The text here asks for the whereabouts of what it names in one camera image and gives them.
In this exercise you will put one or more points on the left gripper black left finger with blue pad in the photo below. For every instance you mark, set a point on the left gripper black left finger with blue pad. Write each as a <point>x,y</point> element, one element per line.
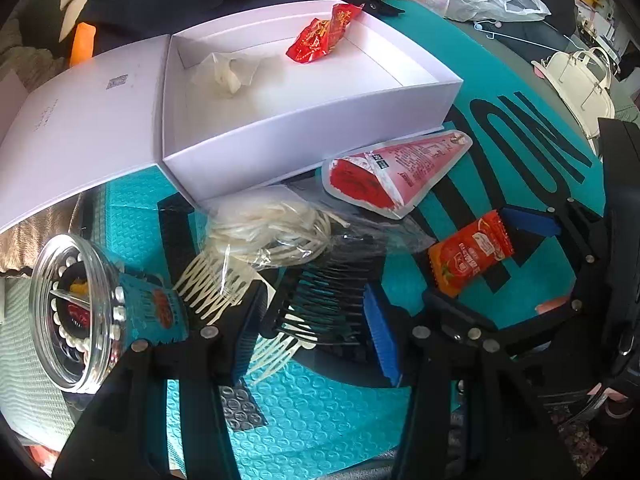
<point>123,431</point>

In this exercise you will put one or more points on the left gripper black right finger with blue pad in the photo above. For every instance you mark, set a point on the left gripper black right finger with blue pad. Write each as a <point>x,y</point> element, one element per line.
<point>471,414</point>

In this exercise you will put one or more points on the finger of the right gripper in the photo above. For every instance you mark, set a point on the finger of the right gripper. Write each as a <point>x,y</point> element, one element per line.
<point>580,231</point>
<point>454,325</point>

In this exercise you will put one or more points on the orange sauce sachet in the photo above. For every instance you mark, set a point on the orange sauce sachet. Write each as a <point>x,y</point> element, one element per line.
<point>466,254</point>

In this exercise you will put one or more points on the black hair comb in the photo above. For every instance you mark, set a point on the black hair comb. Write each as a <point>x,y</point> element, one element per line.
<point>324,300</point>

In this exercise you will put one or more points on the cream hair comb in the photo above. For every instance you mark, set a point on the cream hair comb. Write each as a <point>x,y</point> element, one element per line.
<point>212,285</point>

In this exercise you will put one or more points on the red gold snack packet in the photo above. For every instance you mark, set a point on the red gold snack packet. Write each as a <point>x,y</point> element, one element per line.
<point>319,38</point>

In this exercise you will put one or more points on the clear zip bag cream contents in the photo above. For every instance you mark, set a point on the clear zip bag cream contents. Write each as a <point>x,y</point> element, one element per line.
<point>225,74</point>

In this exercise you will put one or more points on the clear jar teal label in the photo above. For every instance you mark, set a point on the clear jar teal label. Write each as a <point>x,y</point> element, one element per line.
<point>86,308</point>

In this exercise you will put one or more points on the white handbag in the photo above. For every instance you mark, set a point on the white handbag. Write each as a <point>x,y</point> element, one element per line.
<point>582,80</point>

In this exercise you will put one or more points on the teal bubble mailer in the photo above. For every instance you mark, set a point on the teal bubble mailer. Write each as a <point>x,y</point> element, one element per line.
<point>330,412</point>

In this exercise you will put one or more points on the pink red triangular packet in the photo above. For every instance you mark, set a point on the pink red triangular packet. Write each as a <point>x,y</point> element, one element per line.
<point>392,178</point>

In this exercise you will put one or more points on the white open gift box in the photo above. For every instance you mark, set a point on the white open gift box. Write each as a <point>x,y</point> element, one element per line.
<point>135,107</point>

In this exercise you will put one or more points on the orange cloth piece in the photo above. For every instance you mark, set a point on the orange cloth piece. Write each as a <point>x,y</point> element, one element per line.
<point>83,44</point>

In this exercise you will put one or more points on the white wire hanger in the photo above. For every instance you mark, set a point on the white wire hanger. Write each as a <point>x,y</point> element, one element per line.
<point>539,32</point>

